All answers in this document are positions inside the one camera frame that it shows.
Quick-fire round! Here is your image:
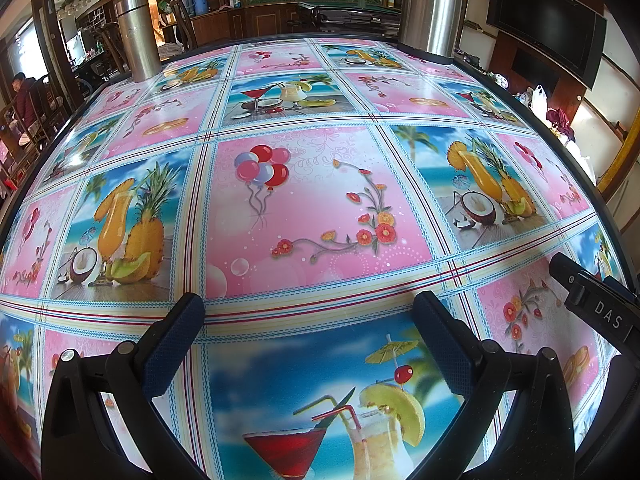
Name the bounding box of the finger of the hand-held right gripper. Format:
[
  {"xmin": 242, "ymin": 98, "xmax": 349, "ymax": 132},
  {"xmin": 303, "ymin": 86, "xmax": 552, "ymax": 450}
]
[{"xmin": 548, "ymin": 252, "xmax": 608, "ymax": 286}]

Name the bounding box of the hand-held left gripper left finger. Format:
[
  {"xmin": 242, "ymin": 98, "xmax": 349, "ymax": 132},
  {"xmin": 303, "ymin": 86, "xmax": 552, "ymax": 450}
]
[{"xmin": 41, "ymin": 292, "xmax": 206, "ymax": 480}]

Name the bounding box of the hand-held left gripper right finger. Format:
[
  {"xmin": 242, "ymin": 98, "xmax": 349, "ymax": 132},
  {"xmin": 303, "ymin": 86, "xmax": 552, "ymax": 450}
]
[{"xmin": 414, "ymin": 290, "xmax": 576, "ymax": 480}]

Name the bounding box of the white plastic bag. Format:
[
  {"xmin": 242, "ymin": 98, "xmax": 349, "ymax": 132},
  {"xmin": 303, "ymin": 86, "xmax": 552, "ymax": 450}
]
[{"xmin": 529, "ymin": 85, "xmax": 552, "ymax": 117}]

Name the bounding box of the printed tablecloth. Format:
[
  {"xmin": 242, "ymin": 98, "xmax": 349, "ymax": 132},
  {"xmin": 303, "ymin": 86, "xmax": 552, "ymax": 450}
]
[{"xmin": 0, "ymin": 37, "xmax": 632, "ymax": 480}]

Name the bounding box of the black television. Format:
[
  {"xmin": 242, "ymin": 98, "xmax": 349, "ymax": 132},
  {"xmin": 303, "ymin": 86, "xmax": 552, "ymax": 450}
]
[{"xmin": 485, "ymin": 0, "xmax": 608, "ymax": 92}]

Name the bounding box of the large steel thermos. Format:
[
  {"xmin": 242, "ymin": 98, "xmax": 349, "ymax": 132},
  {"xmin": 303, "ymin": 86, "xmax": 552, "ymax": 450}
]
[{"xmin": 400, "ymin": 0, "xmax": 467, "ymax": 59}]

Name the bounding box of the small steel thermos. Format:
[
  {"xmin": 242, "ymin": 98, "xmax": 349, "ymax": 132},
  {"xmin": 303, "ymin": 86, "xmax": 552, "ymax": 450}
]
[{"xmin": 115, "ymin": 0, "xmax": 162, "ymax": 82}]

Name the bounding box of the wooden cabinet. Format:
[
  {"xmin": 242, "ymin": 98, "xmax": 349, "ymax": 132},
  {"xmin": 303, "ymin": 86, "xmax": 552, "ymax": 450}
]
[{"xmin": 189, "ymin": 2, "xmax": 301, "ymax": 47}]

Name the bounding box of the chandelier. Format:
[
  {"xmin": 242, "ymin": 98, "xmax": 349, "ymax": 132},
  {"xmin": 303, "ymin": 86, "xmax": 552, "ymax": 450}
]
[{"xmin": 54, "ymin": 0, "xmax": 94, "ymax": 17}]

